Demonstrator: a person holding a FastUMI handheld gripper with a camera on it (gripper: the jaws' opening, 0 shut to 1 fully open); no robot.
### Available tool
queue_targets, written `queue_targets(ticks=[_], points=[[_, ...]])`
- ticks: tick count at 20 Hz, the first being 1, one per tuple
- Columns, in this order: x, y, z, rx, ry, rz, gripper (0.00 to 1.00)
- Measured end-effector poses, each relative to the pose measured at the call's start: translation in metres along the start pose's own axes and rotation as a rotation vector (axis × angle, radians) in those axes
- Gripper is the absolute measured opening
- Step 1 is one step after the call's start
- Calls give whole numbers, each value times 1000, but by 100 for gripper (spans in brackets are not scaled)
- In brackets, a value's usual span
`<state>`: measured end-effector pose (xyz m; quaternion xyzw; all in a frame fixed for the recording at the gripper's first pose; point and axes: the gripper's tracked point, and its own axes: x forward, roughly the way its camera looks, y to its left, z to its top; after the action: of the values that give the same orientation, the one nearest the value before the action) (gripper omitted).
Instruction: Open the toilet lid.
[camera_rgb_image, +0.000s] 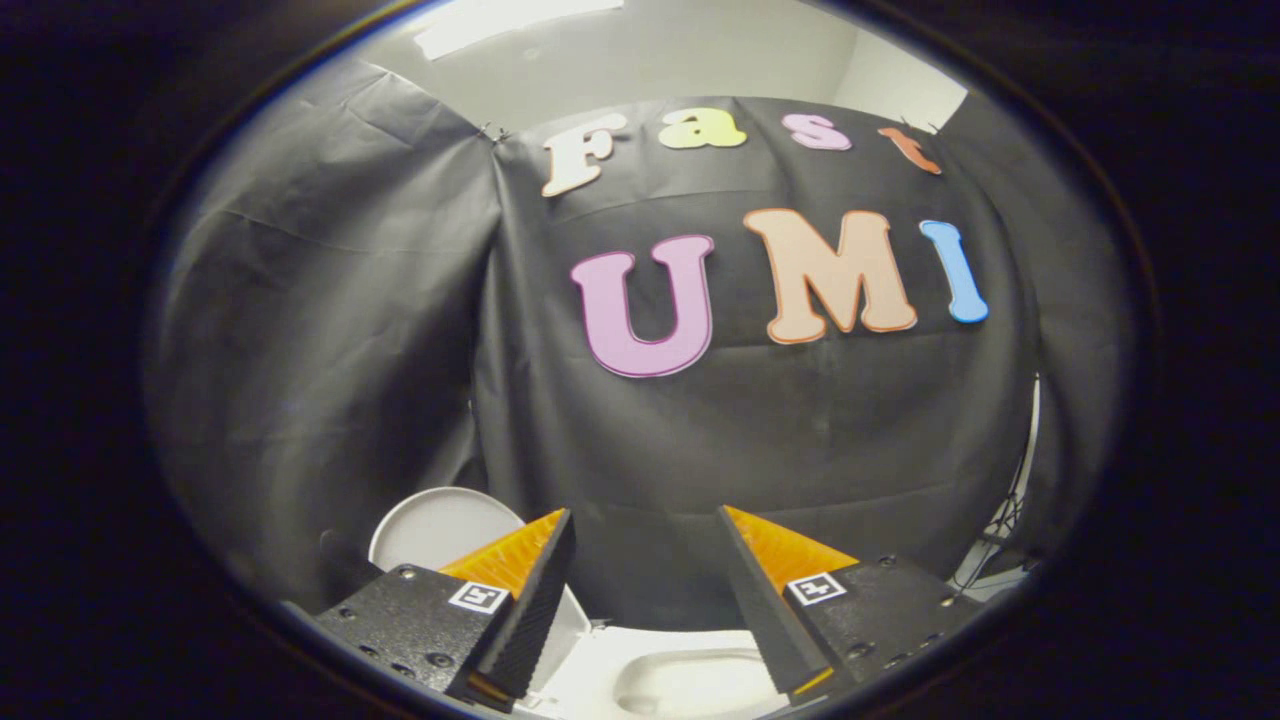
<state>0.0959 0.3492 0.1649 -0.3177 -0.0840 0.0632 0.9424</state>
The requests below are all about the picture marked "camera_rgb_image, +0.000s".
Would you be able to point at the plain black cloth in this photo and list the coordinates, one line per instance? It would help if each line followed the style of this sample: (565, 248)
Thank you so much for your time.
(320, 350)
(1080, 350)

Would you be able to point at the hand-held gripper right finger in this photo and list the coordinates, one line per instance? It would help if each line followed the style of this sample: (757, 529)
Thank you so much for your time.
(765, 610)

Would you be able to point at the black backdrop cloth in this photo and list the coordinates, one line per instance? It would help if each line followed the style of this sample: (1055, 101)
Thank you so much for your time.
(800, 430)

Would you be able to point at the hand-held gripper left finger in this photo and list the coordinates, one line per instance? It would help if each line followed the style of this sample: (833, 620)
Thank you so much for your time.
(535, 610)

